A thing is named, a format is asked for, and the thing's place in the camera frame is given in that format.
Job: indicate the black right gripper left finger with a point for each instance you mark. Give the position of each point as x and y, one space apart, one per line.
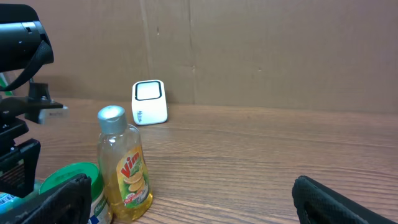
67 203

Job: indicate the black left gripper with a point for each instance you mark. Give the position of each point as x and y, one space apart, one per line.
19 162

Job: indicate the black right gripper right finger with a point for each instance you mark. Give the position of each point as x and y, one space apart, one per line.
318 204

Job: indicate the green lid white jar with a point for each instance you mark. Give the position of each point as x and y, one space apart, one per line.
100 212

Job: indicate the yellow dish soap bottle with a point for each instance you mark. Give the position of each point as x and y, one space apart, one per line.
122 165

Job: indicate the teal snack packet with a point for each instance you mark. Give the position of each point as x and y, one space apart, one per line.
9 202

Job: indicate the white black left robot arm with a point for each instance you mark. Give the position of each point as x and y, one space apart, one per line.
25 46

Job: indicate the white black barcode scanner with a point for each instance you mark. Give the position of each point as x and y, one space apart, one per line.
149 105

